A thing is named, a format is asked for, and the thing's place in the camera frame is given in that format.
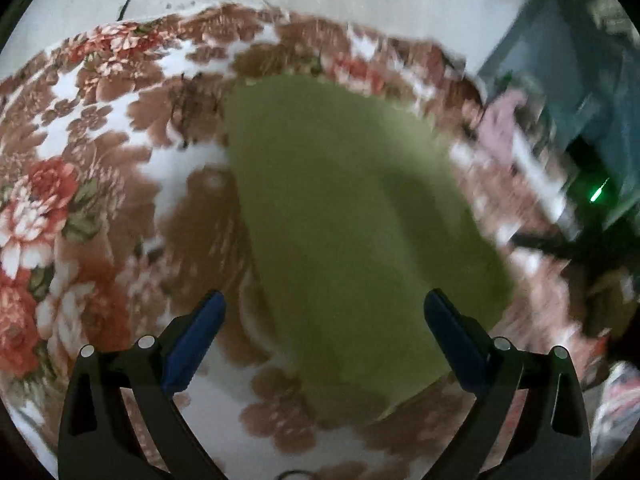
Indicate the pile of pink patterned clothes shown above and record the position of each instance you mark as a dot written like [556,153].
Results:
[505,120]

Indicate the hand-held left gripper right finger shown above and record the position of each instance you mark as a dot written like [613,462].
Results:
[457,345]

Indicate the white brown floral blanket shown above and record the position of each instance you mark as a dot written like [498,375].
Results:
[100,160]

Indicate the white red patterned cloth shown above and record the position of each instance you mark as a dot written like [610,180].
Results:
[617,405]

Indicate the olive green garment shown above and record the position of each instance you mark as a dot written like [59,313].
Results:
[350,240]

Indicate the blue-grey cabinet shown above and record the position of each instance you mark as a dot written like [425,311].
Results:
[565,50]

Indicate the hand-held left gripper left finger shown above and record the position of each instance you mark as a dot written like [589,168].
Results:
[200,340]

